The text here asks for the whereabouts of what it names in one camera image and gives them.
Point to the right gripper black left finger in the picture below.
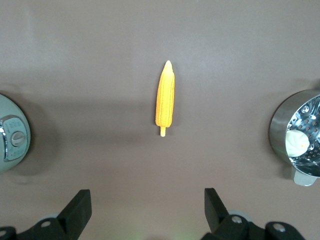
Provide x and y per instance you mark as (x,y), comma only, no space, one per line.
(72,220)

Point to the yellow corn cob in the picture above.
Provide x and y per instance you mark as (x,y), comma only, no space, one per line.
(165,100)

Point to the grey cooking pot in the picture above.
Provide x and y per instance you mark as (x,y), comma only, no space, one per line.
(10,105)

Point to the brown table cloth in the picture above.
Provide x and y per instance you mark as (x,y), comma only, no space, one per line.
(100,50)

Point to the white steamed bun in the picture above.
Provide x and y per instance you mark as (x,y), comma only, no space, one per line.
(296,143)

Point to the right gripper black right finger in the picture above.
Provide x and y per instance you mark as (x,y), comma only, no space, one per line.
(225,225)

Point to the stainless steel steamer pot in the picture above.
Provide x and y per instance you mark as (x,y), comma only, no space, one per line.
(278,130)

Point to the perforated steel steamer insert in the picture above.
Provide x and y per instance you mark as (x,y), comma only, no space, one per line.
(311,112)

